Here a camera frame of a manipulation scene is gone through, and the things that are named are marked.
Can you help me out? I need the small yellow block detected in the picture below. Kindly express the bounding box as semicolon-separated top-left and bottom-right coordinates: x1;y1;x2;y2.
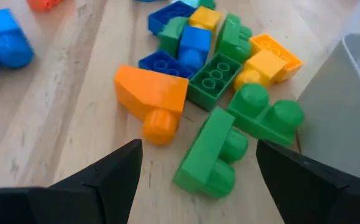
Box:
188;6;223;32

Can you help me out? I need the orange single-stud block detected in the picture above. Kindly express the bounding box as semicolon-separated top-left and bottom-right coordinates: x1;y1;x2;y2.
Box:
114;64;189;146

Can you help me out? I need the orange-yellow hollow brick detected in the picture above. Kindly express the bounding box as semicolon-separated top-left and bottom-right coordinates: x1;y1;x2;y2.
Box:
249;33;304;84

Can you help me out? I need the red-orange brick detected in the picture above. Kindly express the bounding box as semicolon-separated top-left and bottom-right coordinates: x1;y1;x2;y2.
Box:
26;0;64;12

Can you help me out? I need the green stud block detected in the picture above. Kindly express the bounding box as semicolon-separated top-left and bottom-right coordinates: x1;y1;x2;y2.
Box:
198;0;217;10
157;16;189;58

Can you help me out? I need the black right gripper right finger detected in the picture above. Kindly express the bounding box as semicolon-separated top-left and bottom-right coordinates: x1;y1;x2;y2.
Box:
256;139;360;224

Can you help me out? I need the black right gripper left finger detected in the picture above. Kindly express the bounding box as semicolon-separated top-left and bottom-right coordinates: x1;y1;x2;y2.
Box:
0;139;143;224

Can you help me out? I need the green two-stud block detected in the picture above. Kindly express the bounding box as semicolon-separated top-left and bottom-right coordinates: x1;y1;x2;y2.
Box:
214;12;253;64
172;106;249;200
228;83;305;147

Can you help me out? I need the large blue two-stud block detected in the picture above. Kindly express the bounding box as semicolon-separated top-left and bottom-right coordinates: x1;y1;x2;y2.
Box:
0;8;35;80

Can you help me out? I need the dark blue hollow brick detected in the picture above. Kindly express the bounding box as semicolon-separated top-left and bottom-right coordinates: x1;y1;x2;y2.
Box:
147;1;196;35
138;49;196;80

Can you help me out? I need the yellow single-stud block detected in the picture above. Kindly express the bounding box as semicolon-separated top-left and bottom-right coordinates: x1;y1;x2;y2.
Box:
233;49;288;91

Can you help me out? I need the large grey plastic bin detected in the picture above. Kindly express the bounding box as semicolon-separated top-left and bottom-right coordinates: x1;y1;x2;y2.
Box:
296;33;360;185

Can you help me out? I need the green hollow brick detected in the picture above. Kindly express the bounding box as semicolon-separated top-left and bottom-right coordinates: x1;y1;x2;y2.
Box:
187;52;243;112

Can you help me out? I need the light blue block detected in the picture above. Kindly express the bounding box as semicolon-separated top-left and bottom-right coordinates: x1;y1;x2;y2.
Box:
170;0;200;9

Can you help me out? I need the blue single-stud block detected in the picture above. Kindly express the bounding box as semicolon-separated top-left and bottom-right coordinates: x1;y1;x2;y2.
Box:
177;26;213;73

